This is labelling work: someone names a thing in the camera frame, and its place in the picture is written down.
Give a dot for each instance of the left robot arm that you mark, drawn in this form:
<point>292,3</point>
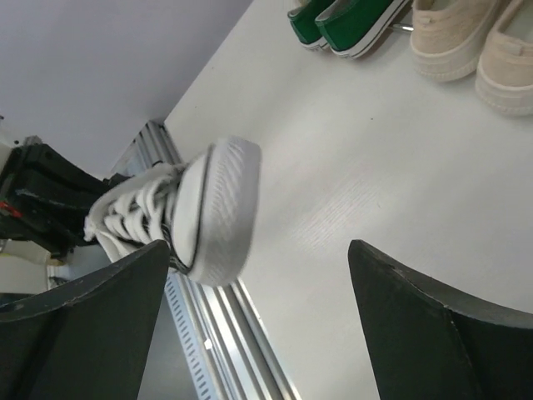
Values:
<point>25,250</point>

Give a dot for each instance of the beige lace sneaker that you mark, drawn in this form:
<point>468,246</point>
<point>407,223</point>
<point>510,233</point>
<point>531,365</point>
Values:
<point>448,36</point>
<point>504,72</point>

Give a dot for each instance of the white metal shoe rack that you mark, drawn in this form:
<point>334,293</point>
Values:
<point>402,27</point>

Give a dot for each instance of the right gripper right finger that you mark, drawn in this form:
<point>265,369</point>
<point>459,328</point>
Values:
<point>428,340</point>

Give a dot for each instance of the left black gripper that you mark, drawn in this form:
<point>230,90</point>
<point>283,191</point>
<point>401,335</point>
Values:
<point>45,198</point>

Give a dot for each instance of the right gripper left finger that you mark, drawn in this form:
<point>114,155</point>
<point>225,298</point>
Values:
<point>88,338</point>

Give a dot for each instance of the black sneaker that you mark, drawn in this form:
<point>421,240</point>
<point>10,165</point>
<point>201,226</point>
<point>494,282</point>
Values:
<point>204,209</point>

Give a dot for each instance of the green sneaker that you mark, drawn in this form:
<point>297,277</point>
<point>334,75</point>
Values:
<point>351,28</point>
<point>302,19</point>

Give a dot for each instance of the aluminium mounting rail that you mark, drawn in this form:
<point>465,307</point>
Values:
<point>239,355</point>

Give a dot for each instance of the perforated cable tray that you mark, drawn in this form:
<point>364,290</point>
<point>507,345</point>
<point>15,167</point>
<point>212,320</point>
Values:
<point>190,337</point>

